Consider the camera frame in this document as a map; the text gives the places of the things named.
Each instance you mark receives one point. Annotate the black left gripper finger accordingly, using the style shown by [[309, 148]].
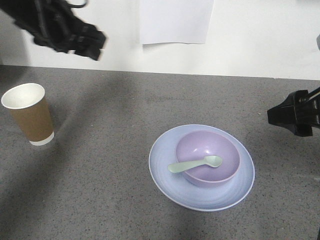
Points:
[[90, 52], [89, 40]]

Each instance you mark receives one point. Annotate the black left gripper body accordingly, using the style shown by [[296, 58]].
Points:
[[51, 22]]

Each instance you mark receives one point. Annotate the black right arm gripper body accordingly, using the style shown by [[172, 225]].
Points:
[[298, 113]]

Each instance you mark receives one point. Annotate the brown paper cup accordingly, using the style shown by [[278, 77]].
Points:
[[28, 106]]

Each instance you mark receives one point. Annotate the mint green plastic spoon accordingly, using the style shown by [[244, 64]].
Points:
[[213, 161]]

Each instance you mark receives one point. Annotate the purple plastic bowl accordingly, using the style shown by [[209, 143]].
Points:
[[201, 143]]

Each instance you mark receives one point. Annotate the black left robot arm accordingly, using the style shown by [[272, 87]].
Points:
[[53, 24]]

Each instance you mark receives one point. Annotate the light blue plate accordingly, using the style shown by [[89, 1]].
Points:
[[182, 190]]

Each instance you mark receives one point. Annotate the white paper on wall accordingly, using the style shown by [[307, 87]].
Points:
[[174, 21]]

